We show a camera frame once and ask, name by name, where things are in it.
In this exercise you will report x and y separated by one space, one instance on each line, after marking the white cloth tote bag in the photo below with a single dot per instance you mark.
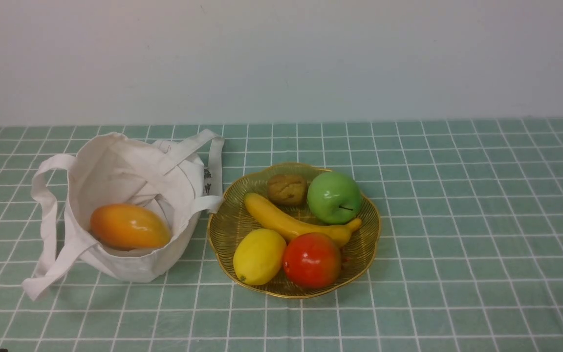
174 180

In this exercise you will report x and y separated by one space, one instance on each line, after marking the orange yellow mango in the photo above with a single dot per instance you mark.
125 226

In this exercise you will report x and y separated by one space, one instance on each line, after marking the brown kiwi fruit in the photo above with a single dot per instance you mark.
287 189

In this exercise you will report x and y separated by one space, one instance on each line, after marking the yellow banana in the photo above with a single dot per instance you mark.
271 217

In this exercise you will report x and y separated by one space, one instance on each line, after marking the green apple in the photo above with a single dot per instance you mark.
334 198

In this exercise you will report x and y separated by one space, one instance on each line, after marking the yellow lemon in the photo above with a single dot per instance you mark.
259 257

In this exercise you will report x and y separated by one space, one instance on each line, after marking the gold wire fruit basket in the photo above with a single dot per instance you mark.
232 223

